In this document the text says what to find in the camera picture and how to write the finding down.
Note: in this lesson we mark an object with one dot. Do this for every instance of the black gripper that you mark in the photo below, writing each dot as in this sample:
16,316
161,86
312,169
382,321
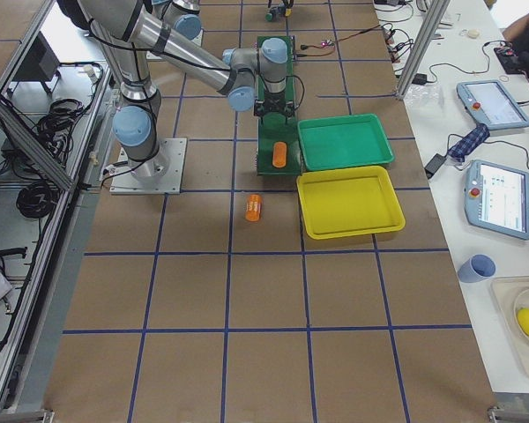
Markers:
273,98

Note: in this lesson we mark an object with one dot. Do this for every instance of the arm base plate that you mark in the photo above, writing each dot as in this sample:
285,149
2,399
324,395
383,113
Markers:
160,175

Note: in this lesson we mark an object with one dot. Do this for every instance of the green conveyor belt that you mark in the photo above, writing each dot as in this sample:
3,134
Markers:
276,60

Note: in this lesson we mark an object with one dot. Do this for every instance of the lower teach pendant tablet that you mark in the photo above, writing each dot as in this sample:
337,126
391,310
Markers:
497,199

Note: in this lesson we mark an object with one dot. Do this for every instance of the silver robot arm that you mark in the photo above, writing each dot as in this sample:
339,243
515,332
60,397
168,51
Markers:
181,15
129,30

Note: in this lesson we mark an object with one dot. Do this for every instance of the blue plastic cup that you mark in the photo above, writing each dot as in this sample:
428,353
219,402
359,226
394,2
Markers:
476,268

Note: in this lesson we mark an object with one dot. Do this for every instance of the yellow plastic tray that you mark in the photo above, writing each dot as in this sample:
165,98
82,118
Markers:
349,202

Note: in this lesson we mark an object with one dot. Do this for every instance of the beige tray with bowl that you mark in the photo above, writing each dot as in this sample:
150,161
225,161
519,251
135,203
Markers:
512,297

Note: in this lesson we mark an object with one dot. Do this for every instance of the blue checkered folded umbrella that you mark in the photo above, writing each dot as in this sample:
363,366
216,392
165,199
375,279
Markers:
467,144

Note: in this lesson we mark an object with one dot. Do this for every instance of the orange cylinder with 4680 print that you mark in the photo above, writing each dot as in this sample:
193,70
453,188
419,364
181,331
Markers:
253,207

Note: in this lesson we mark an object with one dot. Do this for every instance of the teach pendant tablet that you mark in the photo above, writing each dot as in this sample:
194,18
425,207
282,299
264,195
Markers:
489,102
497,199

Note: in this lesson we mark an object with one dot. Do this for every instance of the black power adapter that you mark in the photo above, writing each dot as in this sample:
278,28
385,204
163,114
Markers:
433,165

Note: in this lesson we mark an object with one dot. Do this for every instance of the upper teach pendant tablet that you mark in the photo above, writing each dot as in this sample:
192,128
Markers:
489,102

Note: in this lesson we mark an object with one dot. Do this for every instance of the green plastic tray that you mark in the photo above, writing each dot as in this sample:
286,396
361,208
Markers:
344,141

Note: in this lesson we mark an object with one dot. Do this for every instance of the aluminium frame post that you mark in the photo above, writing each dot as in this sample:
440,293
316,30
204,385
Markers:
432,14

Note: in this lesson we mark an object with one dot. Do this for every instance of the plain orange cylinder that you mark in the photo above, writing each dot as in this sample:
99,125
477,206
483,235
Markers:
279,154

